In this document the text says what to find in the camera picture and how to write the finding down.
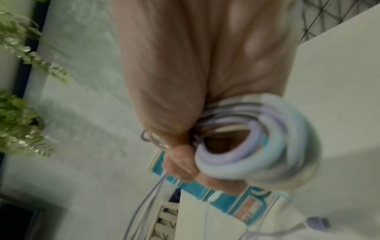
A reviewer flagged person's left hand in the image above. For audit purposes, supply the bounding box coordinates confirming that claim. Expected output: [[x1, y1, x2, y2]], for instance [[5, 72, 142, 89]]
[[111, 0, 300, 195]]

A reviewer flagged white table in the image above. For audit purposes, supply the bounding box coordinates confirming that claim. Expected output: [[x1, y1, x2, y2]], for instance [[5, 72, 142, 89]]
[[175, 3, 380, 240]]

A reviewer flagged blue plastic drawer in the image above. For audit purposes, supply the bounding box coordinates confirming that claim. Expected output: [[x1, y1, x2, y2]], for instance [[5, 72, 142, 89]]
[[175, 180, 209, 200], [204, 189, 238, 212], [151, 151, 182, 186]]

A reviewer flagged black wall planter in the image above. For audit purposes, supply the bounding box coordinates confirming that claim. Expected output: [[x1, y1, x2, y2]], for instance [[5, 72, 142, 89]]
[[0, 0, 51, 165]]

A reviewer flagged cream drawer cabinet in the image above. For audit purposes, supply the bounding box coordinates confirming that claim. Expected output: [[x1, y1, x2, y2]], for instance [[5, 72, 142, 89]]
[[146, 149, 290, 227]]

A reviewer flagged green hanging plant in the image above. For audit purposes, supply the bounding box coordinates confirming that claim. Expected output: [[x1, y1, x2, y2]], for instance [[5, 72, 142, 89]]
[[0, 9, 75, 158]]

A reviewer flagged cream wooden chair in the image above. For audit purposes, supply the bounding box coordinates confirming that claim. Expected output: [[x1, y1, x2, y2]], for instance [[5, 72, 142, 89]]
[[148, 204, 180, 240]]

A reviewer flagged white purple cable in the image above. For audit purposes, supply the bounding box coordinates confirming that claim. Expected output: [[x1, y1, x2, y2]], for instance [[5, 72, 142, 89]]
[[121, 92, 332, 240]]

